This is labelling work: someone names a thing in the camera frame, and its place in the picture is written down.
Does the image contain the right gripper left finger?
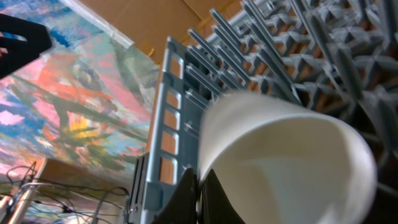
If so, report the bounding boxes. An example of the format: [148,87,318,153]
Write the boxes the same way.
[152,168,197,224]

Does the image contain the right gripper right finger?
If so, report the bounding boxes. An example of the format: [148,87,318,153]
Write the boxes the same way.
[198,169,245,224]

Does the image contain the pale green cup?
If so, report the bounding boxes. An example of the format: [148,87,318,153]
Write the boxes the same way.
[198,91,377,223]

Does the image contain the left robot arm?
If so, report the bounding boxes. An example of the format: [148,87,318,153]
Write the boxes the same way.
[1,14,52,79]

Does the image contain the colourful painted floor mat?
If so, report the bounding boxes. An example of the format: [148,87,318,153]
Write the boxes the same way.
[1,0,159,185]

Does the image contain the brown cardboard box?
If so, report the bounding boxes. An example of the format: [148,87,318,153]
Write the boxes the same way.
[81,0,241,64]

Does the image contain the grey dish rack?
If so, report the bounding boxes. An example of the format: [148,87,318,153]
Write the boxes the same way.
[119,1,397,223]

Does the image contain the tangled floor cables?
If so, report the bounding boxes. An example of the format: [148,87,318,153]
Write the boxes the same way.
[0,161,131,224]

